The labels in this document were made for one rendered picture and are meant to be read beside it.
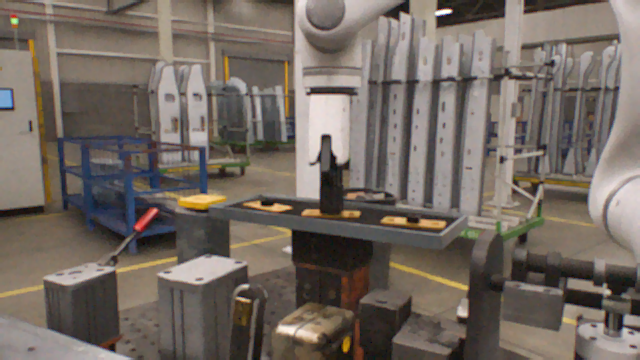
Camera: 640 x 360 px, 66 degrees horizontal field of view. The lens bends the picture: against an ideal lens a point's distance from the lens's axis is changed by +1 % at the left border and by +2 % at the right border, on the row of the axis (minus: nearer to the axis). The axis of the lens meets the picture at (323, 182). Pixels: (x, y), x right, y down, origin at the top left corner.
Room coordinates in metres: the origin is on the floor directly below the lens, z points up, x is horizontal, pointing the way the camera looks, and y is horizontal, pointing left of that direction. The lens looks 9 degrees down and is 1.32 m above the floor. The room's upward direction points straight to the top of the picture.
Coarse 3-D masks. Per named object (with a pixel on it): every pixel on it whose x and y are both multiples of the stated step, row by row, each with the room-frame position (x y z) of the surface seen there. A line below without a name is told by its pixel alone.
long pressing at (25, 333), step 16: (0, 320) 0.70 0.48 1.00; (16, 320) 0.69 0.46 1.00; (0, 336) 0.65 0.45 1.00; (16, 336) 0.65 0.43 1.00; (32, 336) 0.65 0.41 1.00; (48, 336) 0.64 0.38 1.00; (64, 336) 0.64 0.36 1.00; (0, 352) 0.60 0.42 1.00; (16, 352) 0.60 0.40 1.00; (32, 352) 0.60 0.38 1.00; (48, 352) 0.60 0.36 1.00; (64, 352) 0.60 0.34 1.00; (80, 352) 0.60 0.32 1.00; (96, 352) 0.59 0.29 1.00; (112, 352) 0.59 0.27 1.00
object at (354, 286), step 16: (304, 240) 0.69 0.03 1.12; (320, 240) 0.68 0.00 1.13; (336, 240) 0.66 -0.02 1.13; (352, 240) 0.66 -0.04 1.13; (368, 240) 0.71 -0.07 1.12; (304, 256) 0.69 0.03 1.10; (320, 256) 0.68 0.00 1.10; (336, 256) 0.66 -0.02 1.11; (352, 256) 0.66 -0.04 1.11; (368, 256) 0.71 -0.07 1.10; (304, 272) 0.70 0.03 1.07; (320, 272) 0.69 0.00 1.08; (336, 272) 0.67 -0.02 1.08; (352, 272) 0.66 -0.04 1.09; (368, 272) 0.72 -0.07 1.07; (304, 288) 0.70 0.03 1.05; (320, 288) 0.69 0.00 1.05; (336, 288) 0.67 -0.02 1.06; (352, 288) 0.67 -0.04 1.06; (368, 288) 0.72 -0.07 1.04; (304, 304) 0.70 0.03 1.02; (336, 304) 0.67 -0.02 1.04; (352, 304) 0.67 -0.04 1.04
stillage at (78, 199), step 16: (80, 144) 5.41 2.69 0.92; (64, 160) 6.30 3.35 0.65; (96, 160) 6.22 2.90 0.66; (112, 160) 6.08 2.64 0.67; (64, 176) 6.25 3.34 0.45; (80, 176) 5.53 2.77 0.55; (96, 176) 5.48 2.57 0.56; (112, 176) 5.58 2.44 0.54; (64, 192) 6.26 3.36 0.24; (96, 192) 5.72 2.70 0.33; (112, 192) 5.95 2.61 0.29; (64, 208) 6.27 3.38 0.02; (80, 208) 5.59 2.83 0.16; (96, 208) 5.46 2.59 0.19; (112, 208) 5.56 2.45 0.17
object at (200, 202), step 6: (186, 198) 0.84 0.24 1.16; (192, 198) 0.84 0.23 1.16; (198, 198) 0.84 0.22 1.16; (204, 198) 0.84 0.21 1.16; (210, 198) 0.84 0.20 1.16; (216, 198) 0.84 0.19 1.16; (222, 198) 0.84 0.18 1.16; (180, 204) 0.83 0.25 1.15; (186, 204) 0.82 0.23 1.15; (192, 204) 0.81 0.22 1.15; (198, 204) 0.80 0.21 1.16; (204, 204) 0.80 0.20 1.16; (210, 204) 0.81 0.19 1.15; (198, 210) 0.83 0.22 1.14; (204, 210) 0.83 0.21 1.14
